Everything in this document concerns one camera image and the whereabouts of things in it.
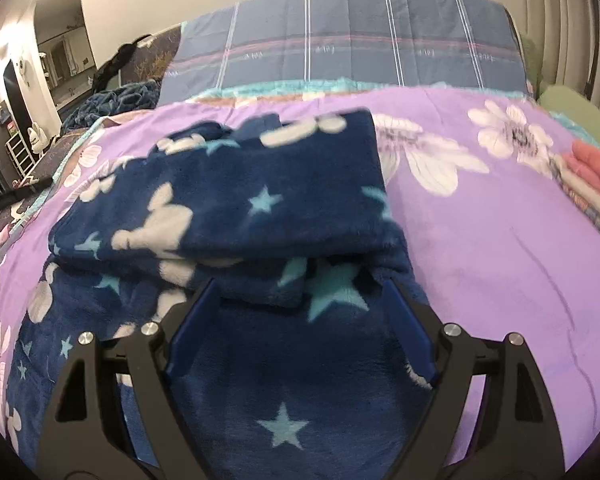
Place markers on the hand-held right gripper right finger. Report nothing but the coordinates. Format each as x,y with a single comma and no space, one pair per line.
405,325

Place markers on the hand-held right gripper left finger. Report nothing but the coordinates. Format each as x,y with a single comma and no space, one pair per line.
195,325

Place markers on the navy star-print fleece garment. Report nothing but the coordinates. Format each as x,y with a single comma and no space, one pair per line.
280,195

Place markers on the purple floral blanket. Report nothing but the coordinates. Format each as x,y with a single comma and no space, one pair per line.
495,260

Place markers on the dark blue knitted blanket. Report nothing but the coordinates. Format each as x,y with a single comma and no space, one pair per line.
115,100

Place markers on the pink folded cloth stack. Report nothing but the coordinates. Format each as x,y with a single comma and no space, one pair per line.
597,180

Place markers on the black cloth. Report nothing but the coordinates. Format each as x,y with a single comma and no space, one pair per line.
112,67

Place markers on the green cushion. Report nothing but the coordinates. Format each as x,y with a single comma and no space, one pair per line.
575,105

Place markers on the blue plaid pillow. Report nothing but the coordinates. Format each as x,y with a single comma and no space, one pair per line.
340,40

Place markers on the beige pleated curtain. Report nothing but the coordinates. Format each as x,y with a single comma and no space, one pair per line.
575,25

